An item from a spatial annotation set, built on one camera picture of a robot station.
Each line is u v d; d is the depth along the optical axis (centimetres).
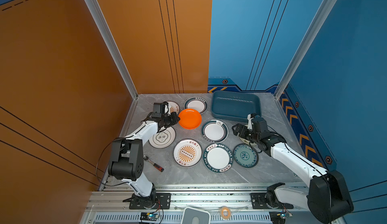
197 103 114
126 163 47
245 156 89
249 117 79
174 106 112
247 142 75
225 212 71
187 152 89
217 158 88
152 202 67
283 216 70
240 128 77
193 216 65
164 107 77
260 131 64
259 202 72
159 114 73
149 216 71
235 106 112
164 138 95
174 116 83
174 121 83
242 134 76
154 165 85
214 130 101
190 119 94
